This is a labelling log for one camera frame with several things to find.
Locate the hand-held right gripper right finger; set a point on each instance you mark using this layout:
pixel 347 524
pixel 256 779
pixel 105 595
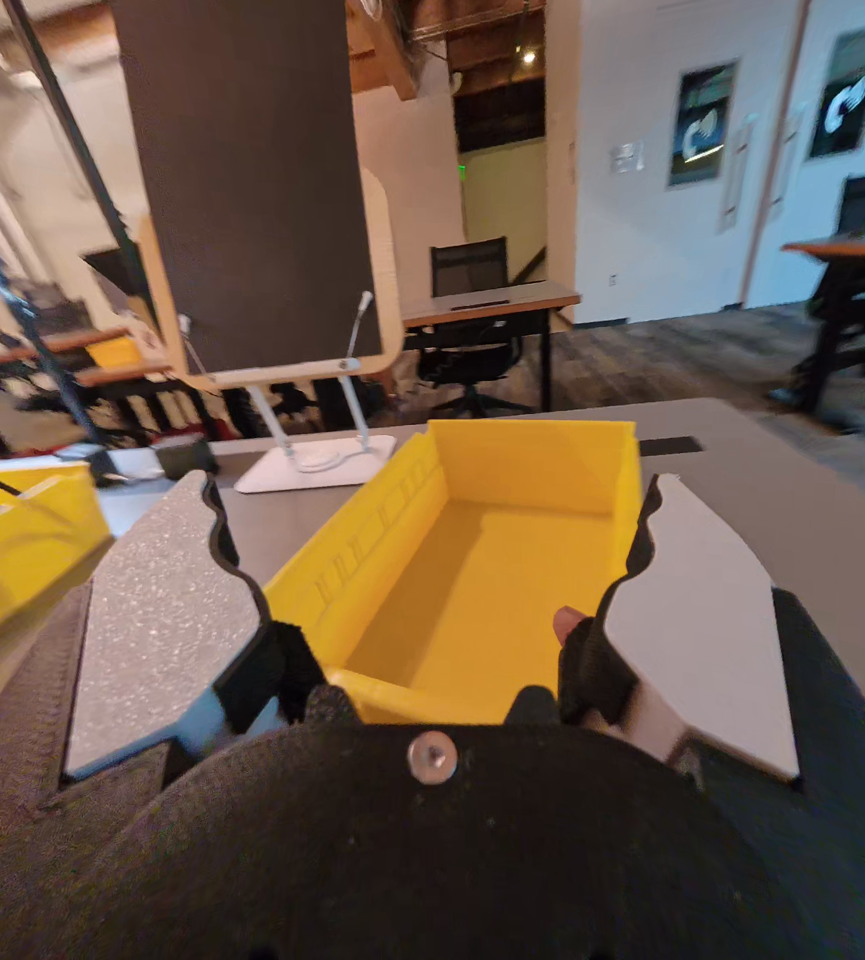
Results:
pixel 702 615

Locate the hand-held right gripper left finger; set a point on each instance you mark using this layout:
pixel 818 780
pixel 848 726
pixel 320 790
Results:
pixel 155 600

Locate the yellow plastic bin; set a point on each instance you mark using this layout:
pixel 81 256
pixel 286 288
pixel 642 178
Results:
pixel 20 570
pixel 492 570

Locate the person's right hand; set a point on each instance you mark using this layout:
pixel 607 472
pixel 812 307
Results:
pixel 569 622

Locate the small black device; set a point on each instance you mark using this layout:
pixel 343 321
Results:
pixel 185 456

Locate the black tape strip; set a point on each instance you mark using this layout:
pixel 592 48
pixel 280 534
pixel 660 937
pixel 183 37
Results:
pixel 670 446

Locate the small yellow bin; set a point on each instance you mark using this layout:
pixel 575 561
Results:
pixel 114 352

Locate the cluttered wooden desk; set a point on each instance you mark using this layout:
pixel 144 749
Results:
pixel 27 352

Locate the wooden edge desk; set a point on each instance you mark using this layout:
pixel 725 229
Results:
pixel 492 298
pixel 852 246

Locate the black mesh office chair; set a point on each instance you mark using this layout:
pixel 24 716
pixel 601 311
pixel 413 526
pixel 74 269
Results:
pixel 470 266

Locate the black panel on white stand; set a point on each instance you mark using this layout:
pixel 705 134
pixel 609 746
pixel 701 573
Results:
pixel 252 187

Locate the black stand pole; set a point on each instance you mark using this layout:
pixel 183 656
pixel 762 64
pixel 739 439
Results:
pixel 75 127

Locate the dark wall poster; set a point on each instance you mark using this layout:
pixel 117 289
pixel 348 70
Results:
pixel 702 124
pixel 851 90

